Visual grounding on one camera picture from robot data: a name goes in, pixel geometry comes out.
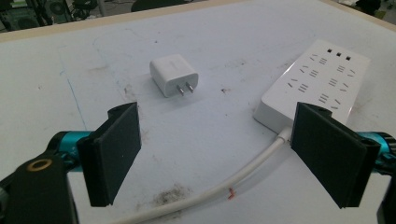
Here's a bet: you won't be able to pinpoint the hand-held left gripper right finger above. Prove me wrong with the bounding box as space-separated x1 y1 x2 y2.
290 101 382 209

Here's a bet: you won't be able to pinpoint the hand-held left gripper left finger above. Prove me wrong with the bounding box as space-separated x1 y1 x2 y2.
76 101 142 208

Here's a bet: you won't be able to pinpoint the white power strip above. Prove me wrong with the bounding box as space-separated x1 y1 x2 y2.
252 38 372 135

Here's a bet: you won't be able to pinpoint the white charger plug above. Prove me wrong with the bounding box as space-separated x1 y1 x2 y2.
148 53 200 99

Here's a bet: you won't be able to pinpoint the white power strip cable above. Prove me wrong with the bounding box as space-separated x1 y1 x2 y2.
106 125 294 224

